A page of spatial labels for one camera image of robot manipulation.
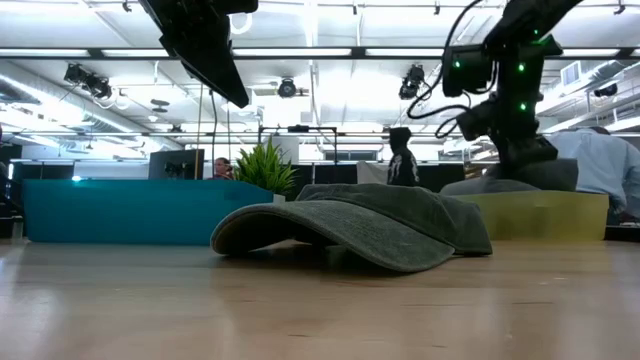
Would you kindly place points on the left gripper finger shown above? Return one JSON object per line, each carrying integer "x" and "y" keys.
{"x": 227, "y": 60}
{"x": 210, "y": 75}

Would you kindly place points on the grey cloth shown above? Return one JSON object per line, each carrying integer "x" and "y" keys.
{"x": 545, "y": 177}

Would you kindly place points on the faded green baseball cap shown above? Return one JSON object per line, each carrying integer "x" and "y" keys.
{"x": 370, "y": 225}

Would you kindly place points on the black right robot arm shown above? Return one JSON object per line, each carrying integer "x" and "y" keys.
{"x": 527, "y": 30}

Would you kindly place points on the translucent yellow plastic bin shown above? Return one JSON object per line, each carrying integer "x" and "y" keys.
{"x": 540, "y": 215}

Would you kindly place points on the person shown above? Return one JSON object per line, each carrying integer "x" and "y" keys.
{"x": 402, "y": 165}
{"x": 222, "y": 169}
{"x": 600, "y": 160}

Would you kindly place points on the black ceiling spotlight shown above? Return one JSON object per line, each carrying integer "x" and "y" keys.
{"x": 287, "y": 88}
{"x": 90, "y": 82}
{"x": 606, "y": 90}
{"x": 412, "y": 82}

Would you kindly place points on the black computer monitor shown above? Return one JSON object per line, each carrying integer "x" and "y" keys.
{"x": 175, "y": 164}

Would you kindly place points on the green plant in white pot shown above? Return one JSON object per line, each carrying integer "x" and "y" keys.
{"x": 265, "y": 170}

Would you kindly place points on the blue plastic bin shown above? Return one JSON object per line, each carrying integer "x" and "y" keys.
{"x": 130, "y": 212}

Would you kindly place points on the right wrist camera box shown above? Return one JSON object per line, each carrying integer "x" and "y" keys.
{"x": 467, "y": 70}

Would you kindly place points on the black metal gantry frame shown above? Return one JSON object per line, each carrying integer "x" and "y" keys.
{"x": 298, "y": 129}

